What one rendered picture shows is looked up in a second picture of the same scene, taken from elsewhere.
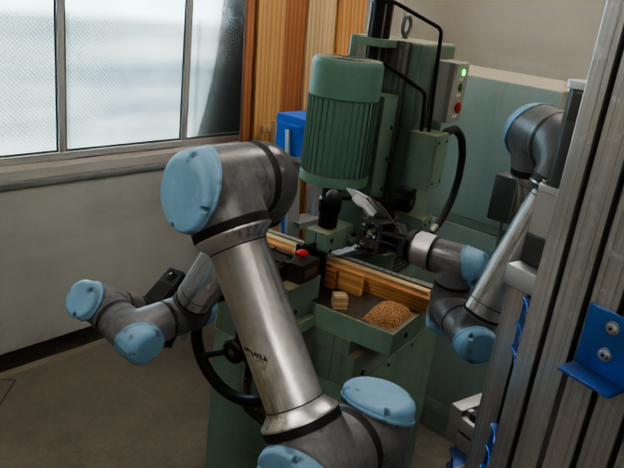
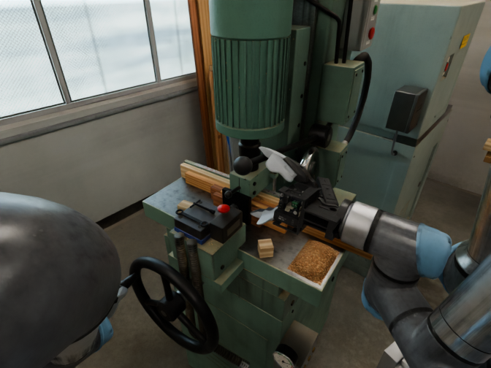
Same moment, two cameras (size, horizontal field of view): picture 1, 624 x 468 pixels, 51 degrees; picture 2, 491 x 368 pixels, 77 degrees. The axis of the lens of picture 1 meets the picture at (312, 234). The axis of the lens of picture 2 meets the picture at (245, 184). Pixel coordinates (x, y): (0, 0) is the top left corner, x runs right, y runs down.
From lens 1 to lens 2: 88 cm
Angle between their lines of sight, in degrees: 13
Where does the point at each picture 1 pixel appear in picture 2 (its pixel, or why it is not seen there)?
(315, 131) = (222, 79)
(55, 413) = not seen: hidden behind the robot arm
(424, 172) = (341, 106)
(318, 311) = (245, 258)
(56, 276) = (85, 186)
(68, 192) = (78, 131)
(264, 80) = (207, 31)
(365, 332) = (292, 284)
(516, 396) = not seen: outside the picture
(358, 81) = (263, 11)
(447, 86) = (362, 10)
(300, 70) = not seen: hidden behind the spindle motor
